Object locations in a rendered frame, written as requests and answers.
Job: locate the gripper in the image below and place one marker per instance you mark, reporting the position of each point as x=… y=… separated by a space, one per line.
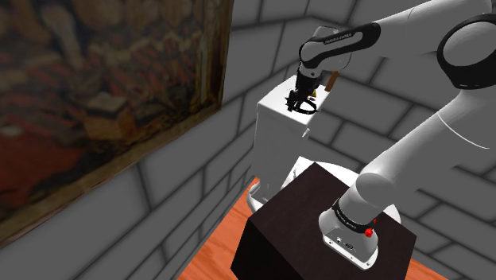
x=305 y=83

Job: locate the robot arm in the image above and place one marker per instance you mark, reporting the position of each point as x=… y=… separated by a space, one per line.
x=410 y=163

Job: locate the small yellow object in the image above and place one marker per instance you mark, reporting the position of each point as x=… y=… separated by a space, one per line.
x=314 y=94

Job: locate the brown wooden stick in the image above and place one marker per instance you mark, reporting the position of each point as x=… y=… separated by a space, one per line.
x=332 y=81

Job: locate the white toilet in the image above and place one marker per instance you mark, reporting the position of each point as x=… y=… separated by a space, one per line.
x=277 y=147

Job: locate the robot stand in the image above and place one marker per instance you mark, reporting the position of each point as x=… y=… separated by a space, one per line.
x=294 y=229

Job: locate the framed wall painting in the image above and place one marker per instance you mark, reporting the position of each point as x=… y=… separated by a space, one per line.
x=97 y=97

